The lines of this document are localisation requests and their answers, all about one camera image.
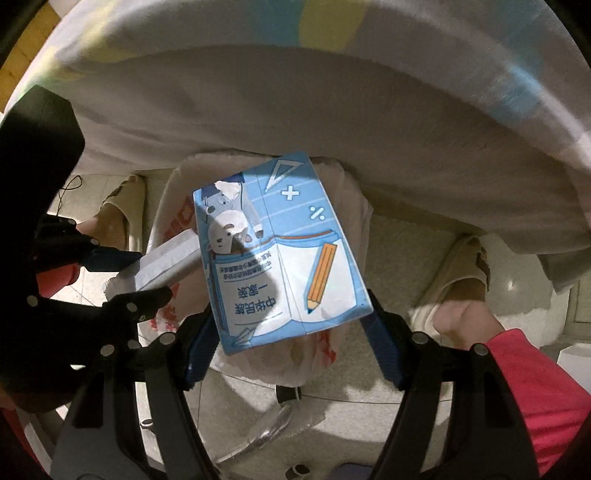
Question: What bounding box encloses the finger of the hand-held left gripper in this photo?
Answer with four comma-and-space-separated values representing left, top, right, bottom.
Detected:
99, 286, 174, 354
32, 215, 143, 274

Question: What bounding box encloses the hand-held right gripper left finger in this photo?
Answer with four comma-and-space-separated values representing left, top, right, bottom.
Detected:
55, 311, 220, 480

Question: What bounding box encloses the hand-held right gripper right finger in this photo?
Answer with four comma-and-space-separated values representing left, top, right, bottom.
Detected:
360, 288, 541, 480

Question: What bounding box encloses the small white grey box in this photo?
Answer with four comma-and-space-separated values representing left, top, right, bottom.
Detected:
115, 229, 204, 292

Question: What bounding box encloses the white plastic bag red print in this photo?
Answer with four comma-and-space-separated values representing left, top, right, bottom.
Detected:
104, 148, 375, 388

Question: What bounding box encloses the beige slipper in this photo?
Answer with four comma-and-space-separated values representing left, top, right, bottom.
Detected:
95, 174, 148, 252
409, 233, 490, 342

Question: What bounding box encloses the chrome chair base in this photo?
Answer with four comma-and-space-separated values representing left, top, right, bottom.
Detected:
216, 402, 302, 466

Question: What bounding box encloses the pastel patch bed cover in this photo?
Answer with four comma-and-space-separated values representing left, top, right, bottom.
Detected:
9, 0, 591, 153

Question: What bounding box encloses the thin black cable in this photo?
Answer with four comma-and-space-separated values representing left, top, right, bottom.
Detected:
55, 174, 85, 217

